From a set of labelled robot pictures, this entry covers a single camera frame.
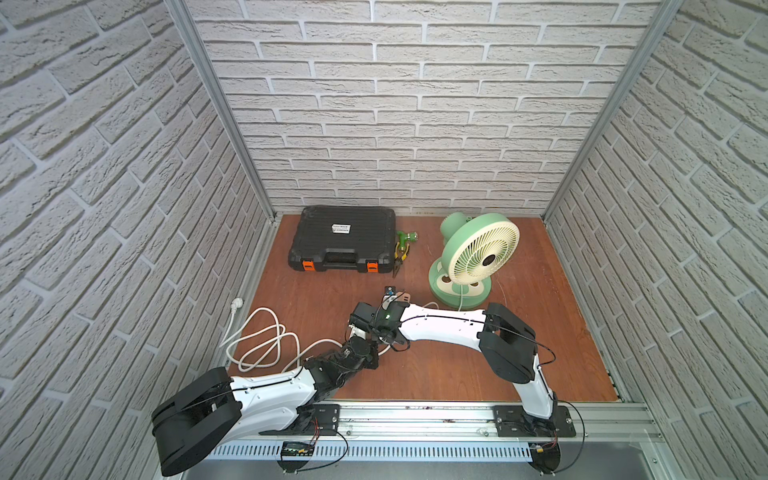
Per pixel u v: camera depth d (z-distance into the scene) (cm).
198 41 74
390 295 78
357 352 64
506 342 50
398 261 105
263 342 85
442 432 74
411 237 110
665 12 69
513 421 74
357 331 71
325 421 73
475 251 76
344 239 104
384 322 62
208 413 43
